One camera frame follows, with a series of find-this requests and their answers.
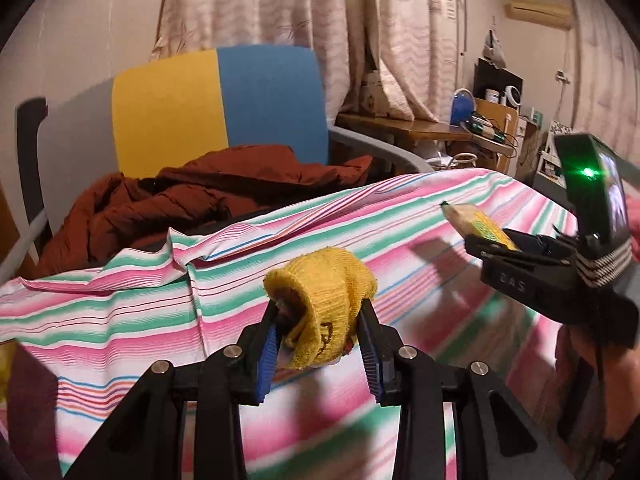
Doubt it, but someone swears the patterned beige curtain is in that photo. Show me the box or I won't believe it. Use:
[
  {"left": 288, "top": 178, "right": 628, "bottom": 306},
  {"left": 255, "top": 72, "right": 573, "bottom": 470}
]
[
  {"left": 570, "top": 0, "right": 640, "bottom": 171},
  {"left": 150, "top": 0, "right": 466, "bottom": 121}
]

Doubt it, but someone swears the wooden desk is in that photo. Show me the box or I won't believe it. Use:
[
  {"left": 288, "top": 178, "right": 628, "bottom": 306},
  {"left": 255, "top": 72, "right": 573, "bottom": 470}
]
[{"left": 334, "top": 111, "right": 473, "bottom": 148}]

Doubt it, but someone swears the grey yellow blue chair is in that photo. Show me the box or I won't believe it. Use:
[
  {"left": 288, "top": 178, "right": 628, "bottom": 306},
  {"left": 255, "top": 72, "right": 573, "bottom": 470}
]
[{"left": 0, "top": 45, "right": 433, "bottom": 281}]

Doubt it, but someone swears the striped tablecloth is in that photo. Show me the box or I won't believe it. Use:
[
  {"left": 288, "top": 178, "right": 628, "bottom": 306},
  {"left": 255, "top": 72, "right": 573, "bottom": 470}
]
[{"left": 0, "top": 167, "right": 601, "bottom": 480}]

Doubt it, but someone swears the wooden cabinet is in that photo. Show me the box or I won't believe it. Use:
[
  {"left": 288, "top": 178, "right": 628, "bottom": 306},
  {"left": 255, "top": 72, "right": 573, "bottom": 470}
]
[{"left": 472, "top": 97, "right": 521, "bottom": 173}]

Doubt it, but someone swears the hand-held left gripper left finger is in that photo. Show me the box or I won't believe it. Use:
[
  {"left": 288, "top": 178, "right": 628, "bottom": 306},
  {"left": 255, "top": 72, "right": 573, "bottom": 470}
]
[{"left": 65, "top": 300, "right": 282, "bottom": 480}]

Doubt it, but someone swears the blue plastic jug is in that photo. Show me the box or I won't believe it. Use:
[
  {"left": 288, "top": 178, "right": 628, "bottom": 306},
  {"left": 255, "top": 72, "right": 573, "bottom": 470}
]
[{"left": 450, "top": 88, "right": 476, "bottom": 126}]

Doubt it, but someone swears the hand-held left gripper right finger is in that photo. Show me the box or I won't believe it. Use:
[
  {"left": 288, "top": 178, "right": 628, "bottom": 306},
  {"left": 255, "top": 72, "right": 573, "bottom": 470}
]
[{"left": 357, "top": 299, "right": 571, "bottom": 480}]

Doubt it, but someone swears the dark red jacket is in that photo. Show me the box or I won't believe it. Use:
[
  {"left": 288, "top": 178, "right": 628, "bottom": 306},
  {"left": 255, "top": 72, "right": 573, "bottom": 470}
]
[{"left": 37, "top": 144, "right": 375, "bottom": 278}]

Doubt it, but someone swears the yellow knitted sock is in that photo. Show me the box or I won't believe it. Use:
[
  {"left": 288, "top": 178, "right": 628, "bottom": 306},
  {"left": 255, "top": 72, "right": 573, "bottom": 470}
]
[{"left": 263, "top": 247, "right": 377, "bottom": 371}]

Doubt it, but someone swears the black rolled mat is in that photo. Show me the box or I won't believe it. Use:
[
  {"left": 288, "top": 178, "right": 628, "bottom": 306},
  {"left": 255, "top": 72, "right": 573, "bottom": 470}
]
[{"left": 15, "top": 97, "right": 51, "bottom": 266}]

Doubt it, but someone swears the person's right hand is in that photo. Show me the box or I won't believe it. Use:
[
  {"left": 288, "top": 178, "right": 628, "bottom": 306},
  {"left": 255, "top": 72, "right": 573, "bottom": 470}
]
[{"left": 567, "top": 327, "right": 608, "bottom": 381}]

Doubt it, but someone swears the white air conditioner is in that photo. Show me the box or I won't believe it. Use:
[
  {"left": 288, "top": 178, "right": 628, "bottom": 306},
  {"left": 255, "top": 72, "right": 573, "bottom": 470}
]
[{"left": 504, "top": 0, "right": 574, "bottom": 29}]

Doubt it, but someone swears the person's right forearm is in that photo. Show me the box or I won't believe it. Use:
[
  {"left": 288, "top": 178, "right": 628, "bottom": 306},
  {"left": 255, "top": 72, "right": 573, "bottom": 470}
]
[{"left": 552, "top": 345, "right": 640, "bottom": 480}]

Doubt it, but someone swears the small cardboard box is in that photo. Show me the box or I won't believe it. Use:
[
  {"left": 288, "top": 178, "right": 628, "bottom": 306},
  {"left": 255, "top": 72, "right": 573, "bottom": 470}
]
[{"left": 361, "top": 71, "right": 385, "bottom": 112}]

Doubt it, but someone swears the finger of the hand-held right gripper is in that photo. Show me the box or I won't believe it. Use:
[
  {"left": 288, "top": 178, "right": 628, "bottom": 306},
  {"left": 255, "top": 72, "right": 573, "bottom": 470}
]
[
  {"left": 509, "top": 230, "right": 577, "bottom": 260},
  {"left": 464, "top": 236, "right": 523, "bottom": 262}
]

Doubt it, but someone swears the white wall pipe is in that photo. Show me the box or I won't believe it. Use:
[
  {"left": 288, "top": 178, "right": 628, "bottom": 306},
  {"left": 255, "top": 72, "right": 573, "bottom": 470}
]
[{"left": 457, "top": 0, "right": 493, "bottom": 58}]

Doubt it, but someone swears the black shelf box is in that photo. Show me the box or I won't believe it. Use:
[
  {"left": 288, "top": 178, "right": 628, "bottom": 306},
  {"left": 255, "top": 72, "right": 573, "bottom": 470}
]
[{"left": 472, "top": 56, "right": 524, "bottom": 106}]

